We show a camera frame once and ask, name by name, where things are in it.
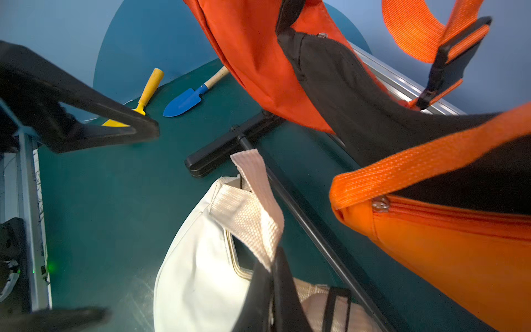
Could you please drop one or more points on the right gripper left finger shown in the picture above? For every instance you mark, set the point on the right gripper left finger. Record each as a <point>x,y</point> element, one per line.
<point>64,113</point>

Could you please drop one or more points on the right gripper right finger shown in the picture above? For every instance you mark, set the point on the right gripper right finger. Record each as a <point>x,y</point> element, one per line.
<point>272,302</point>

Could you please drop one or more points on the cream crescent bag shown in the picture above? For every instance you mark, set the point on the cream crescent bag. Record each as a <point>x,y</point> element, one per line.
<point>205,276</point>

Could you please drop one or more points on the black sling bag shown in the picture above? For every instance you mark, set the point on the black sling bag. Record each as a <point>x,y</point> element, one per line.
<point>369,139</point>

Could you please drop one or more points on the orange crescent bag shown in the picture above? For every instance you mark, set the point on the orange crescent bag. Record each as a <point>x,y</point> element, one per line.
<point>456,211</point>

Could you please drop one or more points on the red-orange sling bag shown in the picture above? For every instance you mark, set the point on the red-orange sling bag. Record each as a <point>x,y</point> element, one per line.
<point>292,58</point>

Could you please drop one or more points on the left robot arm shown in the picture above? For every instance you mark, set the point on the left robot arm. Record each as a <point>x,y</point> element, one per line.
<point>15,288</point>

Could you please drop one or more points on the yellow toy shovel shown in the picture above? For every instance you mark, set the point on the yellow toy shovel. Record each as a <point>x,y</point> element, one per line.
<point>147,94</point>

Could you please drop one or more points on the blue toy trowel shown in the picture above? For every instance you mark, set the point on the blue toy trowel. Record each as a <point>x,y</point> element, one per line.
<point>190,98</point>

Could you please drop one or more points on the aluminium frame rail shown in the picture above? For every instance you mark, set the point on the aluminium frame rail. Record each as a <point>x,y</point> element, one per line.
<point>400,86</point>

